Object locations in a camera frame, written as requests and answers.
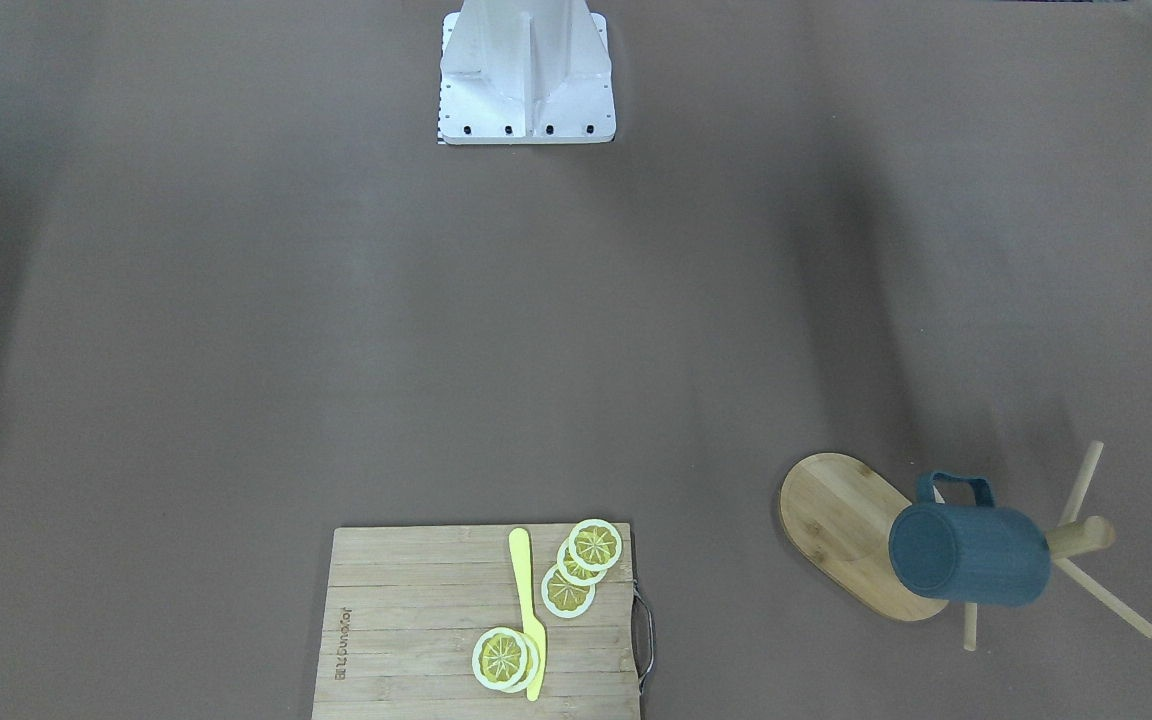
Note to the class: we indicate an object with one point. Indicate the yellow plastic knife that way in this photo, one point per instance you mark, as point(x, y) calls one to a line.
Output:
point(520, 555)

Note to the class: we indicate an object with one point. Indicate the wooden cutting board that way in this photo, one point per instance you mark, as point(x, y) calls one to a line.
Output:
point(404, 607)

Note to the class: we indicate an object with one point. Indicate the lemon slice front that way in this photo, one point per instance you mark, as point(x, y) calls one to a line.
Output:
point(498, 658)

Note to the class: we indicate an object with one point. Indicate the lemon slice middle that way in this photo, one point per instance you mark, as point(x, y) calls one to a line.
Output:
point(573, 572)

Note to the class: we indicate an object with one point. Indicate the wooden cup rack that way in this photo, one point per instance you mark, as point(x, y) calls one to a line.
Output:
point(839, 512)

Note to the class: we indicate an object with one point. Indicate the dark blue cup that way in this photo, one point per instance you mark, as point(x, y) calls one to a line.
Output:
point(955, 543)

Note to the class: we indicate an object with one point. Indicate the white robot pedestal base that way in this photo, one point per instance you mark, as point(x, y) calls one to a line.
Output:
point(525, 73)

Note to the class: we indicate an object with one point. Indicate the lemon slice under knife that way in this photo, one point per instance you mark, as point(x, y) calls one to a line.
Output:
point(532, 657)

